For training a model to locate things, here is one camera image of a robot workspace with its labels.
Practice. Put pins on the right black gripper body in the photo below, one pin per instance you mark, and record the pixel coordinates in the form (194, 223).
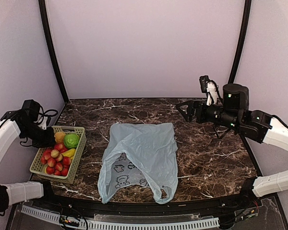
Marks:
(203, 116)

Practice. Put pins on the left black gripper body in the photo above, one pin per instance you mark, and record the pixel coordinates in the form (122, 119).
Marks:
(40, 139)

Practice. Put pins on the green fruit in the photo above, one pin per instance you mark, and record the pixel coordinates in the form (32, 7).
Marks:
(71, 140)

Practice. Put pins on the light blue plastic bag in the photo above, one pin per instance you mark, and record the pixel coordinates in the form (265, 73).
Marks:
(140, 154)

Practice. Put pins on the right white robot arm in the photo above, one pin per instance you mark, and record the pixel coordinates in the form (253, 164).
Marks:
(234, 114)

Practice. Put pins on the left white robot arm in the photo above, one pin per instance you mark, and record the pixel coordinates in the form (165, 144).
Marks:
(31, 125)

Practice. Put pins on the orange fruit in basket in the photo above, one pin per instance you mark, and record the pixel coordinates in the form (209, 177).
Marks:
(59, 137)

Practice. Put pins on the green perforated plastic basket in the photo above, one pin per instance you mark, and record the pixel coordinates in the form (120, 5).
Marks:
(37, 168)

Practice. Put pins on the upper yellow banana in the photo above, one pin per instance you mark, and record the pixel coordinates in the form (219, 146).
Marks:
(69, 153)

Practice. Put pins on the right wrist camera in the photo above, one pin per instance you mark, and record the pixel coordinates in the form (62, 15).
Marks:
(210, 88)

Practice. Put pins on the right black frame post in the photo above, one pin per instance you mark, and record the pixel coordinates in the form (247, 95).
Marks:
(241, 40)

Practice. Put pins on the black frame post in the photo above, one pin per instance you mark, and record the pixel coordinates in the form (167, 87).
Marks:
(241, 40)
(51, 49)

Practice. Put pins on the white slotted cable duct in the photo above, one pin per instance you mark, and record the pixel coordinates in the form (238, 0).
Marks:
(111, 222)

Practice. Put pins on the black front table rail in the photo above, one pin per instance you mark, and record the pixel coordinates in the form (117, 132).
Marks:
(222, 206)

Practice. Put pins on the left black frame post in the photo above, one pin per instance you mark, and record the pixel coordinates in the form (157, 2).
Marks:
(51, 49)

